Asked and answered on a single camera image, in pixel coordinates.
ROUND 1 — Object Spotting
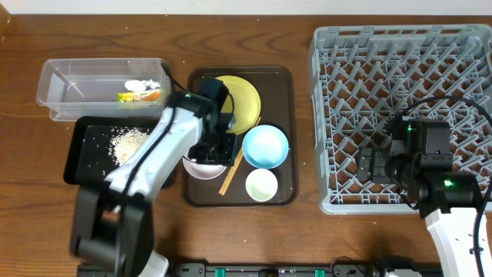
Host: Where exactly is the white bowl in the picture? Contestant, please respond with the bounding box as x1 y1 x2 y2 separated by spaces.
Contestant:
182 157 227 180

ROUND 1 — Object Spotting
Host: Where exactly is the light blue bowl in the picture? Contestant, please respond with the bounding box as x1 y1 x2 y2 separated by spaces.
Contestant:
242 125 290 169

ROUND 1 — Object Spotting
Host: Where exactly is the yellow plate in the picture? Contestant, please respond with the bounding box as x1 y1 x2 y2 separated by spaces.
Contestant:
217 75 261 135

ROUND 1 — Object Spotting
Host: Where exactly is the small pale green cup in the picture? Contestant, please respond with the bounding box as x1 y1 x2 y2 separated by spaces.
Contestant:
245 169 278 202

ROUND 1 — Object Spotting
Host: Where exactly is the green snack wrapper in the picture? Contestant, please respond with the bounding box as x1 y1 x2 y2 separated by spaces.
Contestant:
117 90 161 102

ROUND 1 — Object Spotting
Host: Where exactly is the rice grains pile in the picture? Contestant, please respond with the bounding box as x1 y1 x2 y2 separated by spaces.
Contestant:
108 128 148 166

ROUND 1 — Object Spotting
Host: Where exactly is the white tissue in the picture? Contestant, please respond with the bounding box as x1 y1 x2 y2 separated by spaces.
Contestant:
125 79 161 92

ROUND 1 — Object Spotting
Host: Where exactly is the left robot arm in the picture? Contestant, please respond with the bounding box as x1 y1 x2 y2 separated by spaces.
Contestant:
69 85 237 276

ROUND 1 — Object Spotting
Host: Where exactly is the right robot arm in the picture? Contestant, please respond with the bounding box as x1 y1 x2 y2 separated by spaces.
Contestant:
356 119 491 276

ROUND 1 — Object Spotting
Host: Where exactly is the grey dishwasher rack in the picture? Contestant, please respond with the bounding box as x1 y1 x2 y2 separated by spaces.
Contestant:
308 24 491 215

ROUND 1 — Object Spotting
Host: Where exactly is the black waste tray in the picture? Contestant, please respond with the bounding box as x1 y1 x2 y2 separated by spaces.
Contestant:
63 116 158 189

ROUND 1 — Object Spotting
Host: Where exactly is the wooden chopstick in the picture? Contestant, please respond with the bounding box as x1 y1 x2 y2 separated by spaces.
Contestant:
218 116 262 196

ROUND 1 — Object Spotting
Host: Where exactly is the dark brown serving tray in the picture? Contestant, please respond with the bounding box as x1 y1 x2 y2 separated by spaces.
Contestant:
183 66 298 207

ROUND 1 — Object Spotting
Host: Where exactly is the clear plastic bin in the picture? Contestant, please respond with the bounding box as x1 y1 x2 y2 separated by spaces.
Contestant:
37 58 171 121

